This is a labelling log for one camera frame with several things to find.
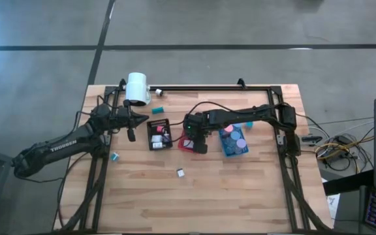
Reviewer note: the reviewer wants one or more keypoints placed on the teal cylinder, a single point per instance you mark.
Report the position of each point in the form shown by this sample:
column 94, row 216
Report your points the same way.
column 157, row 110

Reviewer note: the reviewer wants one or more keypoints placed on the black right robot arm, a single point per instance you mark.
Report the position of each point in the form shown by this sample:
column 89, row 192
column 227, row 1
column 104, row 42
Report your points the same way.
column 246, row 114

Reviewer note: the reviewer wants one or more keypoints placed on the blue plastic basket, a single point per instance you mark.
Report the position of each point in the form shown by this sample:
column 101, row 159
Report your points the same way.
column 245, row 150

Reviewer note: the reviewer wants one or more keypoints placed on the small white rectangular item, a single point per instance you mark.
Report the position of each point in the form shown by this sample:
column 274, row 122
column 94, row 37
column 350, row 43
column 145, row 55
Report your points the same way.
column 157, row 146

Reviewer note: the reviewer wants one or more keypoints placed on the black plastic basket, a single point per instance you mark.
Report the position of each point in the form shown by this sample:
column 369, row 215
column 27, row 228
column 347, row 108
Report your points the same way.
column 158, row 123

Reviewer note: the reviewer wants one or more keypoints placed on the teal and white cube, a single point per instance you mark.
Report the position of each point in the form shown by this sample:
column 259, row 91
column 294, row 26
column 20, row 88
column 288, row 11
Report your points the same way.
column 249, row 124
column 114, row 157

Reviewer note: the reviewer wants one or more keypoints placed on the small white cylinder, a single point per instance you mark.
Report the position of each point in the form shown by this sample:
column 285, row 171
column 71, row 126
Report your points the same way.
column 158, row 92

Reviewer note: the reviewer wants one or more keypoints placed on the white paper sheet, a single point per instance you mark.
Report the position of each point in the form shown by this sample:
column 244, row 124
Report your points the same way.
column 333, row 202

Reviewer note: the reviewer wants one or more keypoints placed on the large blue capped hourglass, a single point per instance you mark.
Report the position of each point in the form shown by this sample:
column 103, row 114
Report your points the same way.
column 235, row 134

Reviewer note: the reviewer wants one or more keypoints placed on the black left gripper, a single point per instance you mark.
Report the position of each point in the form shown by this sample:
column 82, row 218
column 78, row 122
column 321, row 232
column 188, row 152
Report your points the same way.
column 121, row 119

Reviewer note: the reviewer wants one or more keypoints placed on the small grey blue item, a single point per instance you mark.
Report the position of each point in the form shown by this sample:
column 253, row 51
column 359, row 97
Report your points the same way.
column 166, row 137

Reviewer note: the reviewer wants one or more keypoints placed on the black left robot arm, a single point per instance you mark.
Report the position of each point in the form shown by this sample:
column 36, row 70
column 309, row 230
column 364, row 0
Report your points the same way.
column 60, row 143

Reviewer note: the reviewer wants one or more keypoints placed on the black frame clamp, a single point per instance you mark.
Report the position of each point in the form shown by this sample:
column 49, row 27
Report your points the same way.
column 241, row 83
column 122, row 84

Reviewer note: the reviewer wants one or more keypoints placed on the pink capped hourglass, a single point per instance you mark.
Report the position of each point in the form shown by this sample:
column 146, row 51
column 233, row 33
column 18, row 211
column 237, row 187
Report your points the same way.
column 228, row 128

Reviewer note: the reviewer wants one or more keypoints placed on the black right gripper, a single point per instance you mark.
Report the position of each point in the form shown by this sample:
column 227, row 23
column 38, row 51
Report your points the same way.
column 197, row 125

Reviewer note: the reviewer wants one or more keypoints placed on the small white cube charger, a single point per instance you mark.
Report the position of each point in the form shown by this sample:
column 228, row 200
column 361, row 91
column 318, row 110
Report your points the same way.
column 181, row 172

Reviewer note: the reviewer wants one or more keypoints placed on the black power adapter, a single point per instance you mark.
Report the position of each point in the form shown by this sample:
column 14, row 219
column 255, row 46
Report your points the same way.
column 312, row 139

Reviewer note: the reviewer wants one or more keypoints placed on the white cylindrical lamp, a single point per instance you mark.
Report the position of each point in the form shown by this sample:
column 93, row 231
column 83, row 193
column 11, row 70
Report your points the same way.
column 137, row 88

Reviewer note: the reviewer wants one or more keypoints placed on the purple capped hourglass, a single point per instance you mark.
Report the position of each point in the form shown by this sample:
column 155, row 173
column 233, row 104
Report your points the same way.
column 241, row 143

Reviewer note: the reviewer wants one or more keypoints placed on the grey metal base bracket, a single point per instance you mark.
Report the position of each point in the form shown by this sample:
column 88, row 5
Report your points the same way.
column 280, row 140

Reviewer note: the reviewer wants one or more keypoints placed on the red plastic basket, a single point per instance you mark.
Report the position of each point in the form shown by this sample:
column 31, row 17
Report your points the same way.
column 183, row 147

